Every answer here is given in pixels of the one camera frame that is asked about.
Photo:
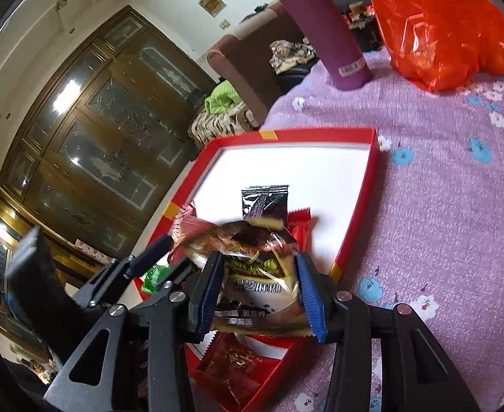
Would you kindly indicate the brown sofa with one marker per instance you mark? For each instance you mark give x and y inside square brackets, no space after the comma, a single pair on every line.
[243,64]

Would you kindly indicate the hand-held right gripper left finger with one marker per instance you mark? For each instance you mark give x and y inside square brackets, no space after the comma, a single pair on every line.
[211,298]

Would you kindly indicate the green cloth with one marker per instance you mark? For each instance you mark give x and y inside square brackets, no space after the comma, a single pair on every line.
[222,98]

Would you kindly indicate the dark red gold-print packet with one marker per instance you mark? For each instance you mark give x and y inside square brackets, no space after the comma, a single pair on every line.
[234,364]

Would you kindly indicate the purple floral tablecloth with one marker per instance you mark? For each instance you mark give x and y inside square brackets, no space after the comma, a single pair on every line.
[427,206]

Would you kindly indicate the black snack packet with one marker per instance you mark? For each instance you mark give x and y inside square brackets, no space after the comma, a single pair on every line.
[264,204]

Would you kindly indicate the purple thermos bottle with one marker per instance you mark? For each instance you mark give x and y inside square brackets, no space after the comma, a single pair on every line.
[320,30]

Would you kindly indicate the red plastic bag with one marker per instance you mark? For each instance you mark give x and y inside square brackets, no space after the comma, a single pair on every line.
[440,21]

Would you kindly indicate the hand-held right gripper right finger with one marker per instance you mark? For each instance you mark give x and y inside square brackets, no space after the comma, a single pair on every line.
[309,298]

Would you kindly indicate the green snack packet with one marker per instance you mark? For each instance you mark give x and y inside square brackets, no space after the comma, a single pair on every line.
[153,282]

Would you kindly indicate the black white patterned cloth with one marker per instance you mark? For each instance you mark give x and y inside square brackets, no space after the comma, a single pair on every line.
[292,55]

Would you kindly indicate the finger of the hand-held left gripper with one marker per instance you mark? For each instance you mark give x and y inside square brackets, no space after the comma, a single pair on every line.
[144,262]
[179,274]

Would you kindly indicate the yellow wall sign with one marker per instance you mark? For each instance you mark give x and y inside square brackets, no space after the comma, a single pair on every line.
[212,3]

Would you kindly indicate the brown gold snack packet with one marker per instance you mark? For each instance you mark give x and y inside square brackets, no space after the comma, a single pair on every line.
[256,274]

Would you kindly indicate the red cardboard box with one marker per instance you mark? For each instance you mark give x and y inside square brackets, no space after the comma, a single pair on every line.
[286,167]

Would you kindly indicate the wall switch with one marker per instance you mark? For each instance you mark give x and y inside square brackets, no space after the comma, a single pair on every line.
[225,24]

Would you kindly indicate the leopard print blanket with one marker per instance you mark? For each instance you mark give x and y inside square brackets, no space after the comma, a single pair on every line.
[222,124]

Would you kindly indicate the dark wooden glass cabinet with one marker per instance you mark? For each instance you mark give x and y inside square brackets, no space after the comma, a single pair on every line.
[106,128]

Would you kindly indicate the red white snack packet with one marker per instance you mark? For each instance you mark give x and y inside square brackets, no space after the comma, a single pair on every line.
[185,223]

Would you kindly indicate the pile of red boxes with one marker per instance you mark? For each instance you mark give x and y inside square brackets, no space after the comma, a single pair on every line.
[359,15]

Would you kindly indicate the long red snack packet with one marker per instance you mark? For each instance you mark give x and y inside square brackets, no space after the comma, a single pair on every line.
[301,227]

